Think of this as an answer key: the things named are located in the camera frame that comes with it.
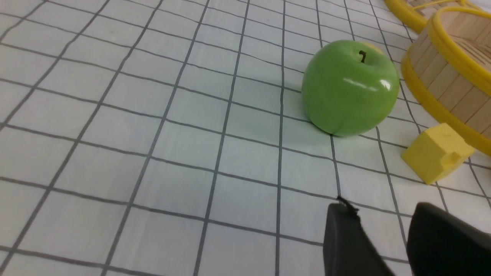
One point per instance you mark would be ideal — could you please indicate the yellow foam cube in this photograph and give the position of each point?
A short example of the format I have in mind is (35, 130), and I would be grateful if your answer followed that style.
(436, 153)

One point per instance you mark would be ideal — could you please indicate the green apple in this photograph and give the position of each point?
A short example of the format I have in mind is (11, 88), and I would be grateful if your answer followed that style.
(349, 88)

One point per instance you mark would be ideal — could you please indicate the bamboo steamer tray yellow rim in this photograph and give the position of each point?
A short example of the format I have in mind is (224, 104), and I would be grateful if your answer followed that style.
(447, 69)

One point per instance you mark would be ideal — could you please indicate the woven bamboo steamer lid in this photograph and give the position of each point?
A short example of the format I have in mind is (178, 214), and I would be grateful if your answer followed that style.
(415, 13)

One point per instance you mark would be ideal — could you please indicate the white grid tablecloth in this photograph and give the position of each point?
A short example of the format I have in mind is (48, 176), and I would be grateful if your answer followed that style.
(167, 137)

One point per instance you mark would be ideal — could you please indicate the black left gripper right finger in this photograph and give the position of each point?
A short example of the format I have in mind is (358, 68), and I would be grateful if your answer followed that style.
(440, 244)

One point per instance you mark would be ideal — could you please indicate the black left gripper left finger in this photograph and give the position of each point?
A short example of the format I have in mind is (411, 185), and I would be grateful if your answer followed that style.
(347, 250)

